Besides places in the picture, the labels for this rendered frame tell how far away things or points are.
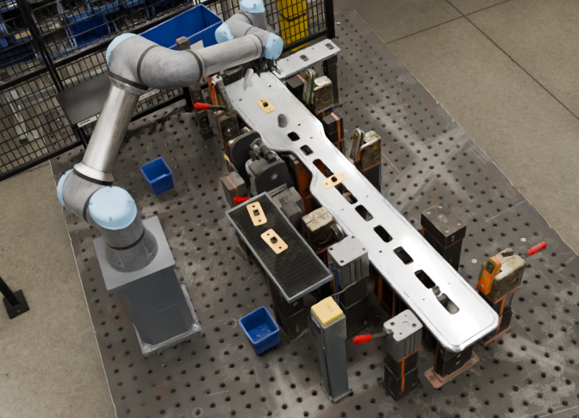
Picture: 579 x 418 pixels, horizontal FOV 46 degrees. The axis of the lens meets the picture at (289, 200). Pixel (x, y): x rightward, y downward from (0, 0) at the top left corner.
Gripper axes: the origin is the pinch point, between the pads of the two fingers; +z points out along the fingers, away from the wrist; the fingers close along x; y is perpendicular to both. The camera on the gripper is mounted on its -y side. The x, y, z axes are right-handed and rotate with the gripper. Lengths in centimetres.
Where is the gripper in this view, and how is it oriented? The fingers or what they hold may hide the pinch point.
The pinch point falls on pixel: (261, 82)
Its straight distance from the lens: 248.1
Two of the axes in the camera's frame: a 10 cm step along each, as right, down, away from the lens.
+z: 0.9, 6.4, 7.6
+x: 8.5, -4.5, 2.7
